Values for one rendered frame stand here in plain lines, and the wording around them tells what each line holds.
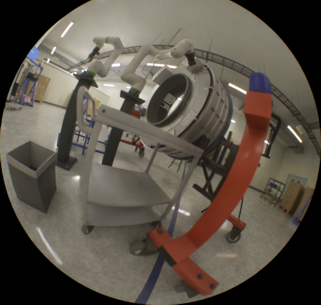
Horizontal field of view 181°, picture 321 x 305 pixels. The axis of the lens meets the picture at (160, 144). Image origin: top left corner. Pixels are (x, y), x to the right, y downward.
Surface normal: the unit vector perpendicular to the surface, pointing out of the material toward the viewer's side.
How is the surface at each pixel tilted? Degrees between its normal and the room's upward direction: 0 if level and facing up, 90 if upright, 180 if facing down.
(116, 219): 0
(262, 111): 90
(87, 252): 0
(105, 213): 0
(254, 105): 90
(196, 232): 90
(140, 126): 90
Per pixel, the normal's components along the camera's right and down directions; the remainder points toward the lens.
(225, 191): -0.76, -0.27
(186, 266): 0.39, -0.92
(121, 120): 0.51, 0.29
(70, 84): 0.88, 0.40
